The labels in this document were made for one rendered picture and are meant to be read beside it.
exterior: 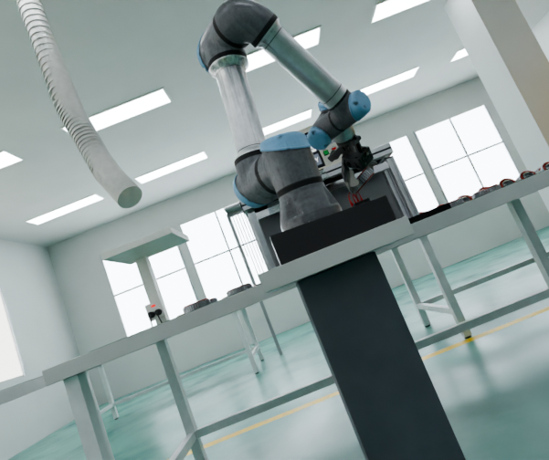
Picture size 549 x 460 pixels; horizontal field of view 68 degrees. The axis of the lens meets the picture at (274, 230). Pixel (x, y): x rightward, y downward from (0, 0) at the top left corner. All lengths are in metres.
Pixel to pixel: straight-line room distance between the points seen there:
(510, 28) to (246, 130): 4.86
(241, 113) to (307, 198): 0.34
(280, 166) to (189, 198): 7.51
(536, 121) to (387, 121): 4.04
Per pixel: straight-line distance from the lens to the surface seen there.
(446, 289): 2.86
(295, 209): 0.92
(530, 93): 5.46
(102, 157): 2.78
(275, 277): 0.80
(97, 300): 8.85
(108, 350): 1.43
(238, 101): 1.14
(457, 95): 9.49
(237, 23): 1.16
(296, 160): 0.94
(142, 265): 2.39
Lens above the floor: 0.70
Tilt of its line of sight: 9 degrees up
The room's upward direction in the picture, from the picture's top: 22 degrees counter-clockwise
